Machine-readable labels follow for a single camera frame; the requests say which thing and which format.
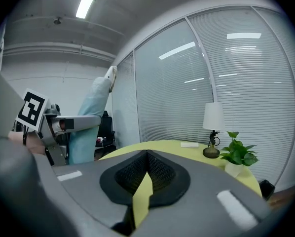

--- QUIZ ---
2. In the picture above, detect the white ceiling conduit pipe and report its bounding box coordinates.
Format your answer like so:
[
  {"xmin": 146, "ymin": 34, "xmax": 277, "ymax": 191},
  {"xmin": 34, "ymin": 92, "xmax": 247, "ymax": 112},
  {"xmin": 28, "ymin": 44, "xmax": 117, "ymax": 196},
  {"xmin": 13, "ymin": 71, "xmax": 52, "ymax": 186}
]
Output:
[{"xmin": 1, "ymin": 42, "xmax": 117, "ymax": 61}]

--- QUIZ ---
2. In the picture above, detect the black office chair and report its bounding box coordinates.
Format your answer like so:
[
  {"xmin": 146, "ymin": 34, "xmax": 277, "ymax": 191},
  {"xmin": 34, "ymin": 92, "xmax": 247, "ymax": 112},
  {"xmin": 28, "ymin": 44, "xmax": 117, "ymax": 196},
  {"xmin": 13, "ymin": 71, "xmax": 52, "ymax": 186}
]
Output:
[{"xmin": 95, "ymin": 110, "xmax": 116, "ymax": 155}]

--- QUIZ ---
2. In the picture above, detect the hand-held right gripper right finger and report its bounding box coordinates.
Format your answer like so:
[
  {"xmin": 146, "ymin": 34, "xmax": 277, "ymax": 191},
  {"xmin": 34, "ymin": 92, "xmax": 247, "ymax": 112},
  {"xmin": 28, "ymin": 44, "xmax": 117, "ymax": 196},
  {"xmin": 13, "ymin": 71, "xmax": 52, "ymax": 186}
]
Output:
[{"xmin": 136, "ymin": 149, "xmax": 272, "ymax": 237}]

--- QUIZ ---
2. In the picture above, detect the light blue umbrella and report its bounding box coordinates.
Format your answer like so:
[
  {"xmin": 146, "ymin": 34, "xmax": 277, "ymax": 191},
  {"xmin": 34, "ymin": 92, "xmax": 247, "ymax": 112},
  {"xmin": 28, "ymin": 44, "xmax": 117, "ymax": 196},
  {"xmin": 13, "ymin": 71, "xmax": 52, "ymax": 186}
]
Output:
[{"xmin": 68, "ymin": 65, "xmax": 118, "ymax": 165}]

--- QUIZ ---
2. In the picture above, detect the green potted plant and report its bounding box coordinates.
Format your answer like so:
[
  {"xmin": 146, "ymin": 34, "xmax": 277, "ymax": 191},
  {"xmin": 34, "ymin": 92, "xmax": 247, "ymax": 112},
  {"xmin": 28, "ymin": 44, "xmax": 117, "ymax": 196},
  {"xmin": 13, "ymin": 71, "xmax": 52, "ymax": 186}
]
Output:
[{"xmin": 220, "ymin": 131, "xmax": 259, "ymax": 178}]

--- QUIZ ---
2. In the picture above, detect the black waste bin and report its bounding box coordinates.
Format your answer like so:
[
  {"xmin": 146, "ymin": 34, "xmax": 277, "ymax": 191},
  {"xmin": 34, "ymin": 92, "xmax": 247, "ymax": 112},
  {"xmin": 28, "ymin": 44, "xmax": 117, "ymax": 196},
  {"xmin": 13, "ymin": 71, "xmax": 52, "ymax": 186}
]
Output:
[{"xmin": 259, "ymin": 179, "xmax": 276, "ymax": 201}]

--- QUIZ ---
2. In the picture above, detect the white shade table lamp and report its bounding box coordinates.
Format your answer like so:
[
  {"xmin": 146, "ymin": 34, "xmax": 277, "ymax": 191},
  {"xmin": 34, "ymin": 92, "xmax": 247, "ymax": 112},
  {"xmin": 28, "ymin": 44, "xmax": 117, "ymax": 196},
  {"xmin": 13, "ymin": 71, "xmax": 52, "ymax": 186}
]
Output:
[{"xmin": 202, "ymin": 102, "xmax": 226, "ymax": 159}]

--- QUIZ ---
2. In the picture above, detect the person's left forearm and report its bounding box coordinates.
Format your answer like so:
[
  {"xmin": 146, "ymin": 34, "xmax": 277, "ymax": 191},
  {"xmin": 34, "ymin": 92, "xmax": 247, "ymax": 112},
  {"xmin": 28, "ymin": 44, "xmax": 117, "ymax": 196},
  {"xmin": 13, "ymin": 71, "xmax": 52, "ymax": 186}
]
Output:
[{"xmin": 8, "ymin": 131, "xmax": 47, "ymax": 156}]

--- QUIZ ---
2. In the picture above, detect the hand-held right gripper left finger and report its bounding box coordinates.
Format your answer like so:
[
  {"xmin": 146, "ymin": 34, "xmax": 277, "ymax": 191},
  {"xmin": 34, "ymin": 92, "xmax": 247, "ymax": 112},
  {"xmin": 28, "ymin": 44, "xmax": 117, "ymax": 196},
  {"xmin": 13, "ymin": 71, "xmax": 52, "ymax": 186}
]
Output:
[{"xmin": 51, "ymin": 149, "xmax": 148, "ymax": 236}]

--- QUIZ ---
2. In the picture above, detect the long ceiling light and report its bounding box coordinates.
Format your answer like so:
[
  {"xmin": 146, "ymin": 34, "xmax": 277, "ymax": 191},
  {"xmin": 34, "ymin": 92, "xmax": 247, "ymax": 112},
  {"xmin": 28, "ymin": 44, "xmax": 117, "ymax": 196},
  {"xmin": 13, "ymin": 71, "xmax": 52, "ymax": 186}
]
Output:
[{"xmin": 75, "ymin": 0, "xmax": 99, "ymax": 19}]

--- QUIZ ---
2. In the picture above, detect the yellow-green clothed round table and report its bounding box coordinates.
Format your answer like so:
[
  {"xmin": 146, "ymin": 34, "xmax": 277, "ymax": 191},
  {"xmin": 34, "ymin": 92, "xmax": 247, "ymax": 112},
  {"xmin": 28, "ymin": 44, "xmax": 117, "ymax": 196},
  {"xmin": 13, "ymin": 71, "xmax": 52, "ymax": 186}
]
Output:
[{"xmin": 99, "ymin": 140, "xmax": 263, "ymax": 229}]

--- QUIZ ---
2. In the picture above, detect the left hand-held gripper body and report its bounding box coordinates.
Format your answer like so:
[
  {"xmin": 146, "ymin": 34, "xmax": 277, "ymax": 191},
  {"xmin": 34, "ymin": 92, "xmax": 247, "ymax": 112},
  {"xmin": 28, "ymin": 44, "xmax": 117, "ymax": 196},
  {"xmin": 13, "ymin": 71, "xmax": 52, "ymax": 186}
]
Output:
[{"xmin": 15, "ymin": 87, "xmax": 67, "ymax": 167}]

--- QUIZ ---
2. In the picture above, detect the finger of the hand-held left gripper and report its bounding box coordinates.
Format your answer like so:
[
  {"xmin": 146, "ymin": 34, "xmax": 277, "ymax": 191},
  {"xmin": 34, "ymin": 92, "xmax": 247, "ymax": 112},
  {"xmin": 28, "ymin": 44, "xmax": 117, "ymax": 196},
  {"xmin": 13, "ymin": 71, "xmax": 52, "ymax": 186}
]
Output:
[{"xmin": 55, "ymin": 115, "xmax": 103, "ymax": 133}]

